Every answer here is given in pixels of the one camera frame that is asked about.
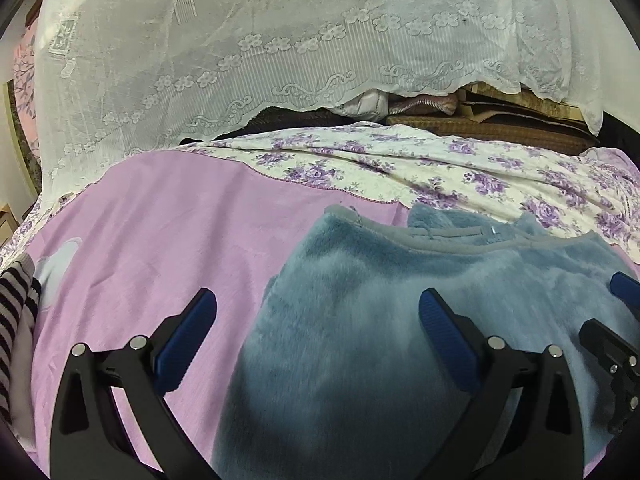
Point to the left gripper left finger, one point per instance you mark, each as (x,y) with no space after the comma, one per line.
(88,439)

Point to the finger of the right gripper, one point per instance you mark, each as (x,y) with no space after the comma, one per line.
(626,289)

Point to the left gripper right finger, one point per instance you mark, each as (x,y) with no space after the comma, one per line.
(523,419)

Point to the blue fleece garment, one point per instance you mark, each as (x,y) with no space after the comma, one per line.
(337,379)

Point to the purple floral bed sheet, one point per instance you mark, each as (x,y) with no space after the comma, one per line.
(566,196)

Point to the black white striped garment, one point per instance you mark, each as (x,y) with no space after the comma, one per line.
(20,295)

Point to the pink bed blanket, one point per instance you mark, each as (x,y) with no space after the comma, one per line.
(135,248)

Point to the brown woven bamboo mat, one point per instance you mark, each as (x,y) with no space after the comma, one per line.
(481,112)

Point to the white lace cover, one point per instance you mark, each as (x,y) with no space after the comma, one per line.
(120,77)

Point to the pink floral cloth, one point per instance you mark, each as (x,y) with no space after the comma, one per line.
(24,73)

